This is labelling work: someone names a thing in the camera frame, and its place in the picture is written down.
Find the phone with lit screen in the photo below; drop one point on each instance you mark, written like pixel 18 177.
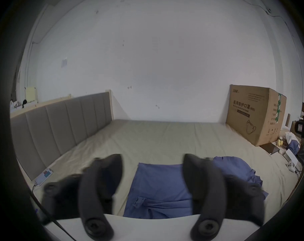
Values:
pixel 44 176

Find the white hand controller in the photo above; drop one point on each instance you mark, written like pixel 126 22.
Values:
pixel 291 165

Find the dark blue shirt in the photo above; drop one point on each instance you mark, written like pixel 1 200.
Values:
pixel 162 184

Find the brown cardboard carton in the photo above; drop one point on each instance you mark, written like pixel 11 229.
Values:
pixel 252 114

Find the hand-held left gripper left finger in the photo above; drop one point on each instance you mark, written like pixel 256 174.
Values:
pixel 91 199

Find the flat dark notebook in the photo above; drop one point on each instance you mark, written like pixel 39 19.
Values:
pixel 271 148

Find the small white box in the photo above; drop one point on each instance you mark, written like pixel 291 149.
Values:
pixel 291 156

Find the bed with beige sheet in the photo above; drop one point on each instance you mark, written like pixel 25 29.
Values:
pixel 167 139

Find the grey padded headboard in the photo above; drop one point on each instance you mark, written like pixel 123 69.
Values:
pixel 54 127

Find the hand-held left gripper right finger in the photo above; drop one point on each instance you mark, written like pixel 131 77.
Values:
pixel 207 194

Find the black camera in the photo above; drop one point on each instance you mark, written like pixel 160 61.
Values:
pixel 302 127

